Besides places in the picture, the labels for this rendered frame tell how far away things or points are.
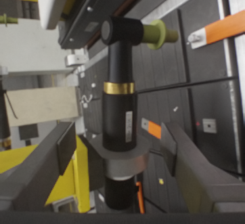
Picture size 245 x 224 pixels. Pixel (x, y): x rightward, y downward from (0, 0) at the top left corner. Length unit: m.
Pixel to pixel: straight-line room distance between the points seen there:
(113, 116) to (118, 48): 0.08
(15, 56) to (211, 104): 4.40
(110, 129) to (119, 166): 0.05
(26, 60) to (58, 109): 1.32
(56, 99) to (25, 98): 0.68
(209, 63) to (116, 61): 0.16
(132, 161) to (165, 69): 0.21
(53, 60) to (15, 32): 0.96
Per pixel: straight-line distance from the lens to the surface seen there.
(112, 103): 0.21
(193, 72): 0.33
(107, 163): 0.22
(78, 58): 1.09
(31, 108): 4.47
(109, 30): 0.21
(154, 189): 0.48
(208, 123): 0.32
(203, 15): 0.33
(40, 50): 4.61
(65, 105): 4.55
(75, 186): 0.22
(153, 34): 0.24
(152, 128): 0.40
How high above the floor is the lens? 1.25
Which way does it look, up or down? 29 degrees down
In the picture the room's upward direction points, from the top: 98 degrees counter-clockwise
